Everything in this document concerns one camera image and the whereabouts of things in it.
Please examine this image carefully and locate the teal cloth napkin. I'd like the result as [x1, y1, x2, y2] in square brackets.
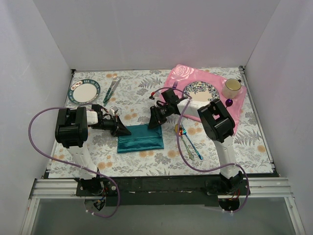
[117, 124, 164, 153]

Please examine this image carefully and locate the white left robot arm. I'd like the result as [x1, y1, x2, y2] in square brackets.
[55, 104, 131, 196]

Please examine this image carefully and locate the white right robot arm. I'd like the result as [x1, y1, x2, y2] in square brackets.
[148, 87, 245, 195]

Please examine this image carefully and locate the purple metallic fork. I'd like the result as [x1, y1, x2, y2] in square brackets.
[172, 81, 178, 89]

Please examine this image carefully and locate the pink floral placemat cloth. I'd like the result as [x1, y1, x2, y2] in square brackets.
[164, 65, 246, 133]

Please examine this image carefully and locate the blue floral white plate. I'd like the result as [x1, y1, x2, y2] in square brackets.
[183, 81, 220, 102]

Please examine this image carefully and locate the green rimmed white plate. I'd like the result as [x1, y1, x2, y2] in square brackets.
[67, 79, 101, 104]

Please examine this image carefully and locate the iridescent gold spoon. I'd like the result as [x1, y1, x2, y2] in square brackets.
[175, 124, 194, 160]

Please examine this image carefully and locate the iridescent blue fork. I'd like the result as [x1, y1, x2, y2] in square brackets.
[181, 125, 203, 160]

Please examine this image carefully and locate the purple metallic spoon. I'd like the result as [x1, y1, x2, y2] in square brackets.
[225, 98, 233, 108]

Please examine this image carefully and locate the cream ceramic mug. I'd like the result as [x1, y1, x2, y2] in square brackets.
[222, 79, 242, 99]

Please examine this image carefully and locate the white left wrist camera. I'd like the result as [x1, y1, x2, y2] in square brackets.
[109, 106, 119, 116]

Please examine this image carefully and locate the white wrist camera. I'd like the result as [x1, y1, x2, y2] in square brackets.
[109, 106, 119, 116]
[149, 91, 163, 101]

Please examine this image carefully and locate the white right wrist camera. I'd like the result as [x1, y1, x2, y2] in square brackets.
[149, 91, 163, 101]

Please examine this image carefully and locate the green handled knife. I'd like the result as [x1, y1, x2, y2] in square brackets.
[103, 78, 122, 106]

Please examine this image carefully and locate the green handled fork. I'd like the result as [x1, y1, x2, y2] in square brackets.
[103, 74, 117, 103]

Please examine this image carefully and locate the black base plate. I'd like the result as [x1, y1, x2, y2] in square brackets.
[31, 175, 286, 211]

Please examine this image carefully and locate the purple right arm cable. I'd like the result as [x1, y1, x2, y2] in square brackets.
[149, 87, 251, 214]

